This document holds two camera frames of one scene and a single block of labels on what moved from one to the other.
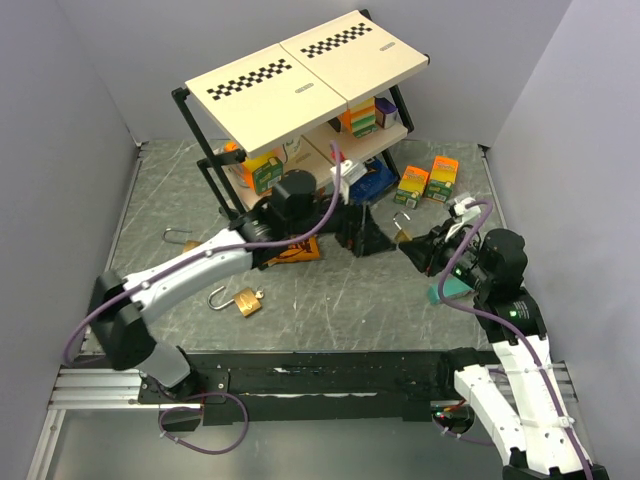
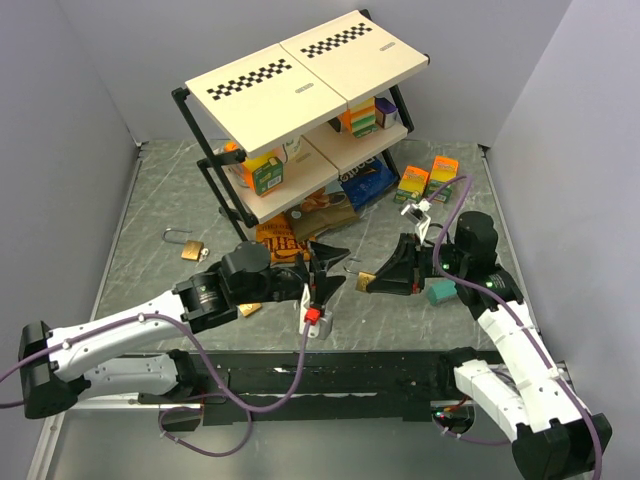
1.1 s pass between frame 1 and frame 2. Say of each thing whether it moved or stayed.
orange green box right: stayed
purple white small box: stayed
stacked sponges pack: stayed
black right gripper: moved
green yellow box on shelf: stayed
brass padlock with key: stayed
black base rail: stayed
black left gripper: moved
